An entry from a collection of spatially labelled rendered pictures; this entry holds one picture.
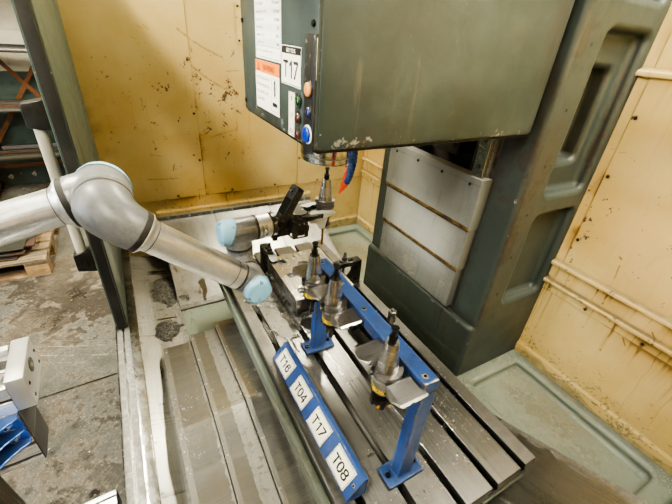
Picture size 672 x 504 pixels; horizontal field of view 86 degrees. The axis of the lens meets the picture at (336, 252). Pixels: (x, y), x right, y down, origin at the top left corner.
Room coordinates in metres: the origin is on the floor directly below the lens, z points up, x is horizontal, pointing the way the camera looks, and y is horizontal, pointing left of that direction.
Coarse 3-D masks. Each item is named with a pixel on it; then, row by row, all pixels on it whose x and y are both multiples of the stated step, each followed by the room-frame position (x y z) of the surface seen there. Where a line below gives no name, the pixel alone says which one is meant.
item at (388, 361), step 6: (384, 348) 0.49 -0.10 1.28; (390, 348) 0.48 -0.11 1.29; (396, 348) 0.48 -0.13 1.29; (384, 354) 0.48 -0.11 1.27; (390, 354) 0.48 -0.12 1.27; (396, 354) 0.48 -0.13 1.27; (378, 360) 0.49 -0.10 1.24; (384, 360) 0.48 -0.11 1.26; (390, 360) 0.48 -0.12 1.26; (396, 360) 0.48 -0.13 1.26; (378, 366) 0.48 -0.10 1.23; (384, 366) 0.48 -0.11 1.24; (390, 366) 0.48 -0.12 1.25; (396, 366) 0.48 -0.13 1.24; (384, 372) 0.47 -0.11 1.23; (390, 372) 0.47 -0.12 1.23; (396, 372) 0.48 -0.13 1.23
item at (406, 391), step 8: (408, 376) 0.48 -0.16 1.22; (392, 384) 0.46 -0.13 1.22; (400, 384) 0.46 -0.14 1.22; (408, 384) 0.46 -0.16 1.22; (416, 384) 0.46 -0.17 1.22; (392, 392) 0.44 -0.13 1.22; (400, 392) 0.44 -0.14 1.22; (408, 392) 0.45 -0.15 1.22; (416, 392) 0.45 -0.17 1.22; (424, 392) 0.45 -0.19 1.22; (392, 400) 0.43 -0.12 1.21; (400, 400) 0.43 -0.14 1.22; (408, 400) 0.43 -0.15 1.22; (416, 400) 0.43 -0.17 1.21
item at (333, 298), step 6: (330, 282) 0.67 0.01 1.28; (336, 282) 0.67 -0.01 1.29; (330, 288) 0.67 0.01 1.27; (336, 288) 0.67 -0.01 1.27; (330, 294) 0.67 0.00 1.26; (336, 294) 0.67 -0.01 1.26; (324, 300) 0.68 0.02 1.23; (330, 300) 0.66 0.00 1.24; (336, 300) 0.66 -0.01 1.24; (342, 300) 0.68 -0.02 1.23; (330, 306) 0.66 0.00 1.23; (336, 306) 0.66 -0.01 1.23
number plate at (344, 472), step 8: (336, 448) 0.49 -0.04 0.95; (328, 456) 0.48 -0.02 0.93; (336, 456) 0.47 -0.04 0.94; (344, 456) 0.47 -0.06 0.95; (328, 464) 0.47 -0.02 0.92; (336, 464) 0.46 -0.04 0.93; (344, 464) 0.45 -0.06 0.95; (336, 472) 0.45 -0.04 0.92; (344, 472) 0.44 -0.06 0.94; (352, 472) 0.43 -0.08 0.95; (344, 480) 0.43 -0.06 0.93; (344, 488) 0.41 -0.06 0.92
